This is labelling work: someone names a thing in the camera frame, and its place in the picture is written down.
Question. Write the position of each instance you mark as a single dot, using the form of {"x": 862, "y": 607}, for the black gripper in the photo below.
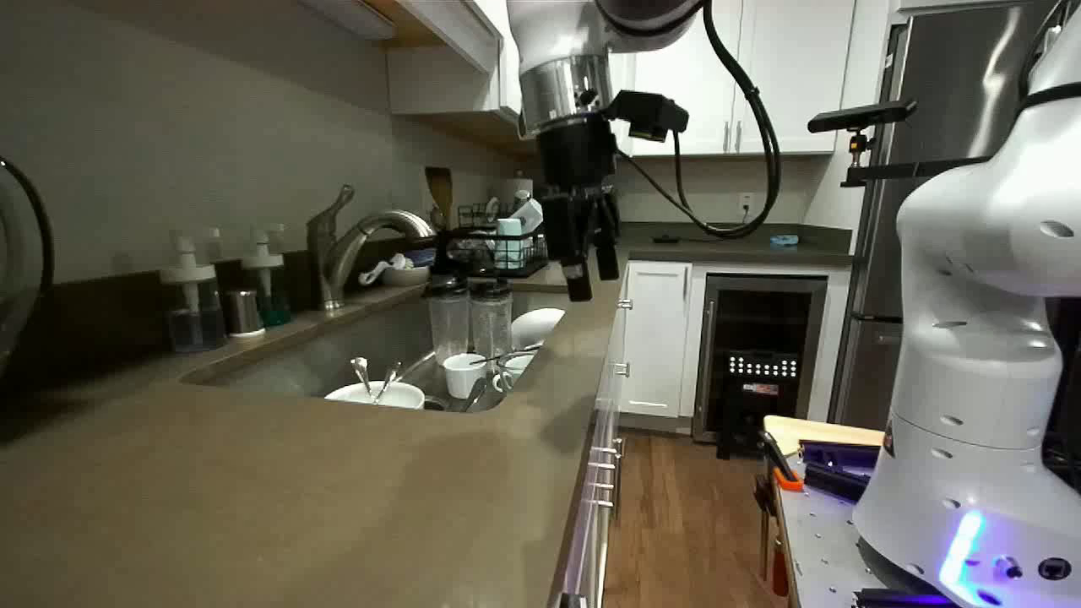
{"x": 576, "y": 194}

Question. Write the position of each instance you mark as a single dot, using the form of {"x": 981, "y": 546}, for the brushed steel sink faucet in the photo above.
{"x": 335, "y": 252}

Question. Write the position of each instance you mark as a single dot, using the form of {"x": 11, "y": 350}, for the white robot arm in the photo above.
{"x": 960, "y": 496}

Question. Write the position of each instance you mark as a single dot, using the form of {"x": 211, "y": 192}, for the white plate in sink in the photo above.
{"x": 535, "y": 327}

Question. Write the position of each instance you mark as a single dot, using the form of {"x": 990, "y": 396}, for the white mug in sink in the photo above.
{"x": 463, "y": 373}

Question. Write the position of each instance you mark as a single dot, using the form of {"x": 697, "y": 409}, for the stainless steel sink basin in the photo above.
{"x": 384, "y": 360}

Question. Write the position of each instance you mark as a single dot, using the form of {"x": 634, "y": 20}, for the white lower cabinet door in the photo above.
{"x": 654, "y": 341}

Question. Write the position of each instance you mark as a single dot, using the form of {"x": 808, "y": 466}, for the black dish rack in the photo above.
{"x": 480, "y": 252}

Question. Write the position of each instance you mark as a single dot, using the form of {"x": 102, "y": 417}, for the clear blender jar black lid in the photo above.
{"x": 446, "y": 316}

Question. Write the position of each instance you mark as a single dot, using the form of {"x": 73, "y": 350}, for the black wine cooler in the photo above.
{"x": 754, "y": 357}

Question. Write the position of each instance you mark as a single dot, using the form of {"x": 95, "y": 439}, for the blue dish on counter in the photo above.
{"x": 786, "y": 243}

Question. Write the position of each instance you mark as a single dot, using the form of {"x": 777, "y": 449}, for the white upper cabinets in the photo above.
{"x": 794, "y": 53}

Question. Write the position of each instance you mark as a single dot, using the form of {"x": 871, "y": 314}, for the small metal cup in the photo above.
{"x": 243, "y": 316}

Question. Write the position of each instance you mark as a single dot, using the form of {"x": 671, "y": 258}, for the robot mounting table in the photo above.
{"x": 808, "y": 546}

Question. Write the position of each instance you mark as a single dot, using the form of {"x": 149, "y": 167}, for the clear soap dispenser white pump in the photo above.
{"x": 194, "y": 320}

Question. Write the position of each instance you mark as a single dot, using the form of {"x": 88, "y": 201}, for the stainless steel refrigerator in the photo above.
{"x": 956, "y": 76}

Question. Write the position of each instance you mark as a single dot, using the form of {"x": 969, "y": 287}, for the glass bowl at left edge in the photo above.
{"x": 24, "y": 256}

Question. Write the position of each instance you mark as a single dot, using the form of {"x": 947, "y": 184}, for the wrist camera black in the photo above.
{"x": 651, "y": 117}

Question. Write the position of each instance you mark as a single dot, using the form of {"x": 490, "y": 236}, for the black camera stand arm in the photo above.
{"x": 856, "y": 122}

